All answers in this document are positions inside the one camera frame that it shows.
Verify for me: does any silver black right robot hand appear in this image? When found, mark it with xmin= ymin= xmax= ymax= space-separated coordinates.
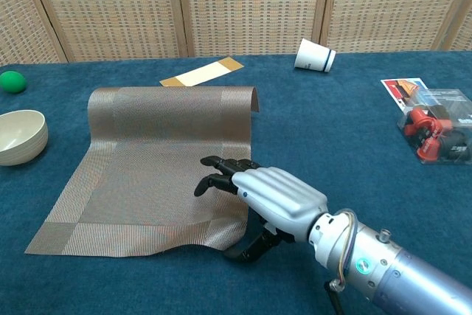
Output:
xmin=194 ymin=156 xmax=329 ymax=263

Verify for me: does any brown woven placemat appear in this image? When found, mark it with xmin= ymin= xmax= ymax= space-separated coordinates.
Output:
xmin=24 ymin=86 xmax=260 ymax=257

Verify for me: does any beige round bowl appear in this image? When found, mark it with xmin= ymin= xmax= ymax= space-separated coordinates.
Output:
xmin=0 ymin=109 xmax=49 ymax=167

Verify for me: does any blue table cloth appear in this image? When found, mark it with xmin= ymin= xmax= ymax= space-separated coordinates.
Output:
xmin=0 ymin=50 xmax=472 ymax=315

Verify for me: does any white paper cup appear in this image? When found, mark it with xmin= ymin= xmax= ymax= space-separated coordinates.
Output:
xmin=294 ymin=38 xmax=337 ymax=74

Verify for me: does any tan bookmark with white tassel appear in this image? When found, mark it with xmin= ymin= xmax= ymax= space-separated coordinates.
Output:
xmin=159 ymin=56 xmax=245 ymax=88

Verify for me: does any colourful picture card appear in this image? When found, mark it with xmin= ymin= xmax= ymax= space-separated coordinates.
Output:
xmin=381 ymin=77 xmax=428 ymax=112

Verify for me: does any clear box with red parts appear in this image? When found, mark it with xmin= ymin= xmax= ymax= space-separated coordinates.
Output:
xmin=397 ymin=88 xmax=472 ymax=165

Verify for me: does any woven wooden folding screen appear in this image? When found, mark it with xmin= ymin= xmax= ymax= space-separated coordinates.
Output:
xmin=0 ymin=0 xmax=472 ymax=66

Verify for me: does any green ball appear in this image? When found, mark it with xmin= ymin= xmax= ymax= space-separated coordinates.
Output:
xmin=0 ymin=70 xmax=28 ymax=94

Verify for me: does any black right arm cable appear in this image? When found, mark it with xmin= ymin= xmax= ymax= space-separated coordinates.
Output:
xmin=323 ymin=278 xmax=346 ymax=315

